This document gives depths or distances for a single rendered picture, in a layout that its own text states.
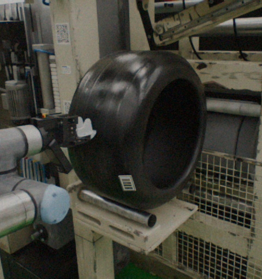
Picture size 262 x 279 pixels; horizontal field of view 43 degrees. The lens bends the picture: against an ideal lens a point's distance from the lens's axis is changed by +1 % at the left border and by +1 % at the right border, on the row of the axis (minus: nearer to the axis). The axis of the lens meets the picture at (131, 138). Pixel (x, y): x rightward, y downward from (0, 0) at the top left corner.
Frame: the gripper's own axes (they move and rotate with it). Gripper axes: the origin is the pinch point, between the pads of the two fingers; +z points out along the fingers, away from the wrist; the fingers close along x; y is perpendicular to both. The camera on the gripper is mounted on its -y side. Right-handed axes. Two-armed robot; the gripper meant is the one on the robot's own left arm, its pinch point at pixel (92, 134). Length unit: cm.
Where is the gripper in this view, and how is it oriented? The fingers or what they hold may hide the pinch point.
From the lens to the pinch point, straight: 98.6
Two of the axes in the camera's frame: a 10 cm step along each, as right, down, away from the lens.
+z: 6.2, -1.8, 7.6
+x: -7.8, -1.8, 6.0
